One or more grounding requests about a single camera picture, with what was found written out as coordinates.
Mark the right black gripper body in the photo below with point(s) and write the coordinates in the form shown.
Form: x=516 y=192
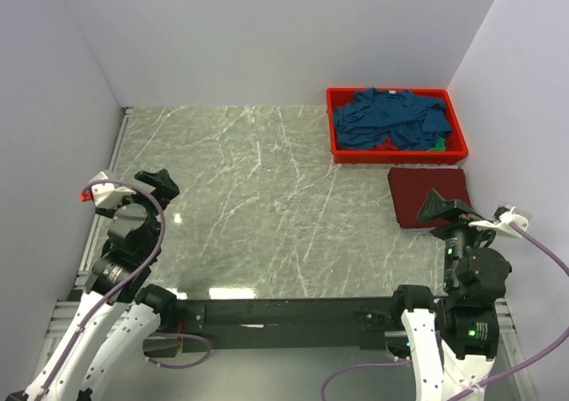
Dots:
x=458 y=234

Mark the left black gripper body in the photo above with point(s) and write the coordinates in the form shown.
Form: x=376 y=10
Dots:
x=152 y=209

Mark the dark red t-shirt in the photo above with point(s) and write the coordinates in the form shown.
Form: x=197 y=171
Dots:
x=427 y=192

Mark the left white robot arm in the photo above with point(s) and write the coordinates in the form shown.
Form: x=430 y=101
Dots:
x=110 y=289

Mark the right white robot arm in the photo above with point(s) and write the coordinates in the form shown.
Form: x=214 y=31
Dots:
x=453 y=341

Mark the red plastic bin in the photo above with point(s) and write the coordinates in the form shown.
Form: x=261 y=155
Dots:
x=456 y=148

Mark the green garment in bin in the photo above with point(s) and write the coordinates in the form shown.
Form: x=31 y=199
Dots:
x=439 y=145

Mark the blue t-shirt in bin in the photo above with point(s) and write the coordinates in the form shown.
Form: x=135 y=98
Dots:
x=409 y=121

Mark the black base beam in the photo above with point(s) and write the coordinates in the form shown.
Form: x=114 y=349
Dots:
x=364 y=322

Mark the aluminium frame rail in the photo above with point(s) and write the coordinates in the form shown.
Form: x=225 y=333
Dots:
x=65 y=311

